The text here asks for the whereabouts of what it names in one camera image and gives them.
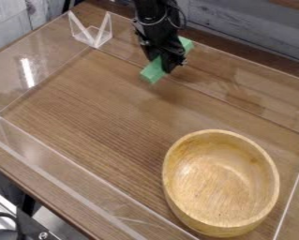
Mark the brown wooden bowl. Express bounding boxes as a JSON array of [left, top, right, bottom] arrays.
[[162, 129, 281, 238]]

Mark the clear acrylic enclosure wall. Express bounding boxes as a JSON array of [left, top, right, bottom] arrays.
[[0, 4, 299, 240]]

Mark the green rectangular block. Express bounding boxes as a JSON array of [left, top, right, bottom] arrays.
[[141, 37, 194, 83]]

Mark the clear acrylic corner bracket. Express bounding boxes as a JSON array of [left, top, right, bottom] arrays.
[[69, 11, 113, 49]]

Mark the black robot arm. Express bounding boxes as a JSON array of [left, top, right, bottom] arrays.
[[133, 0, 187, 73]]

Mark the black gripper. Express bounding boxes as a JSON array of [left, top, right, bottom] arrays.
[[133, 17, 186, 73]]

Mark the black cable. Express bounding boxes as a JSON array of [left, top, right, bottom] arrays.
[[0, 212, 22, 240]]

